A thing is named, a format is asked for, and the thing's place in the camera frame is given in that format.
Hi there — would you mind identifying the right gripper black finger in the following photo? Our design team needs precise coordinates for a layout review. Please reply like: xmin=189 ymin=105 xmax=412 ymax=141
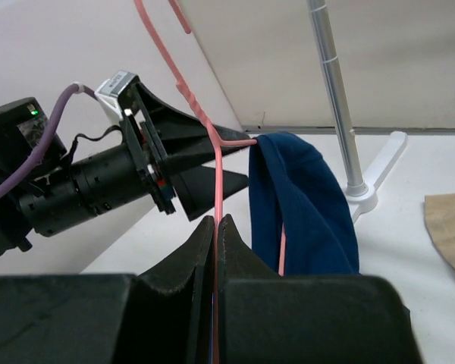
xmin=0 ymin=218 xmax=214 ymax=363
xmin=218 ymin=215 xmax=422 ymax=363

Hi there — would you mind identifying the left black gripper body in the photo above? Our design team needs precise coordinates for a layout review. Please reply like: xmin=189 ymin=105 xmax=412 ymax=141
xmin=117 ymin=75 xmax=175 ymax=215

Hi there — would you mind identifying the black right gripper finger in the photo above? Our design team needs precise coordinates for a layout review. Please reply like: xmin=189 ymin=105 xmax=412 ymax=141
xmin=138 ymin=81 xmax=251 ymax=171
xmin=171 ymin=166 xmax=248 ymax=221

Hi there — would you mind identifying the pink wire hanger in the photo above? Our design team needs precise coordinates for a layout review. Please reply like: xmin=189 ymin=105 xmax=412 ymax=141
xmin=134 ymin=1 xmax=286 ymax=363

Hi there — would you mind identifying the blue t shirt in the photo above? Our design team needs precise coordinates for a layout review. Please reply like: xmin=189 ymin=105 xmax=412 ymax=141
xmin=248 ymin=133 xmax=359 ymax=276

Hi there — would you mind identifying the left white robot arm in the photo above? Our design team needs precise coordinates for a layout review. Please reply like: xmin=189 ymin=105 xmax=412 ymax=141
xmin=0 ymin=71 xmax=215 ymax=256

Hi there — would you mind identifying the beige t shirt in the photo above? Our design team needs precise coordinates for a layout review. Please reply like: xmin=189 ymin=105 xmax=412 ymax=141
xmin=424 ymin=193 xmax=455 ymax=271

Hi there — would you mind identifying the white metal clothes rack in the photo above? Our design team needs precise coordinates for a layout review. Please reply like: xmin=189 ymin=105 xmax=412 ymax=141
xmin=306 ymin=0 xmax=408 ymax=221

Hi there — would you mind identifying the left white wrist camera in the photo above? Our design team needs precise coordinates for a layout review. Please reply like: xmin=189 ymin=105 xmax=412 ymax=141
xmin=94 ymin=70 xmax=140 ymax=125

